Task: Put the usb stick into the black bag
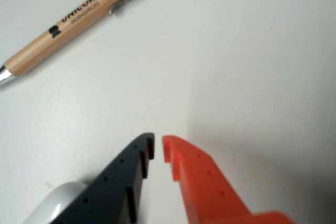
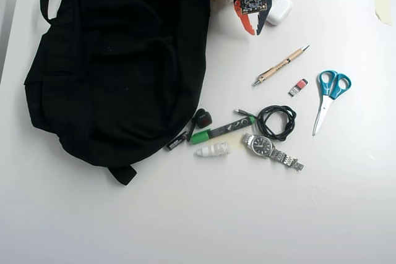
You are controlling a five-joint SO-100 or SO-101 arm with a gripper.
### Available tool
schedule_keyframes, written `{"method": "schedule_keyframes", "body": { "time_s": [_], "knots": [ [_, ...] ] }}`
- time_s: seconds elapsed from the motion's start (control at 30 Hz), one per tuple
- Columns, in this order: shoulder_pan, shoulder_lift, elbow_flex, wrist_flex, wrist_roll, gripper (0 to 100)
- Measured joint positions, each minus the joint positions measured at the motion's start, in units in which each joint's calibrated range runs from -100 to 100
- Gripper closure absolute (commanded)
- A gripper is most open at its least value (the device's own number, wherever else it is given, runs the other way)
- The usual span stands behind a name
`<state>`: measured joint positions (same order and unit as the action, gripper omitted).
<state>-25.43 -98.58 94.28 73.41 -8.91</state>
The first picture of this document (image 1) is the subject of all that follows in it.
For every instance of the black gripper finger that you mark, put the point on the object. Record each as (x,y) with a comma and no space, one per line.
(113,197)

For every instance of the white rounded plastic object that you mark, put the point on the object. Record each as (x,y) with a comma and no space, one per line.
(52,204)

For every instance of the wooden ballpoint pen with print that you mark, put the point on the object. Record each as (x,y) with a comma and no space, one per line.
(78,16)

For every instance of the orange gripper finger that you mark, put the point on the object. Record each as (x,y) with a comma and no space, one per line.
(210,197)

